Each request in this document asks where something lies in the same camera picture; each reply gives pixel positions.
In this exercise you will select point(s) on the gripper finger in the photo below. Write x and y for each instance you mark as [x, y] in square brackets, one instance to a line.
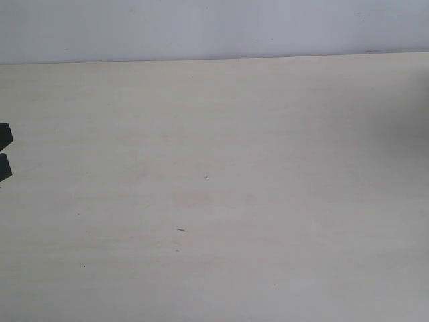
[5, 169]
[6, 136]

